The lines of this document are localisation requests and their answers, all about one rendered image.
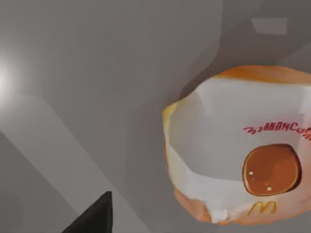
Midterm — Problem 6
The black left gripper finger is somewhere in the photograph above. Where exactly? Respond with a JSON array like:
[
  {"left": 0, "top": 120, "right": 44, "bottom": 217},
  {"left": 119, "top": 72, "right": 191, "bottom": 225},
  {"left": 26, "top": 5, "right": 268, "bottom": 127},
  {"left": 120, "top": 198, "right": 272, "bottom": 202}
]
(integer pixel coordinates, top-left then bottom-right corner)
[{"left": 61, "top": 191, "right": 114, "bottom": 233}]

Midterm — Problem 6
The paper-wrapped burger bun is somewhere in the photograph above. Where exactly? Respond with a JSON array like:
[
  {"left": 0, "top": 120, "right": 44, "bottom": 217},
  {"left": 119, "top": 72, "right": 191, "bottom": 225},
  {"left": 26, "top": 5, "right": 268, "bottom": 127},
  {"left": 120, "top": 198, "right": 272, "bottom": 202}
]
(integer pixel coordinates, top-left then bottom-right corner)
[{"left": 162, "top": 65, "right": 311, "bottom": 226}]

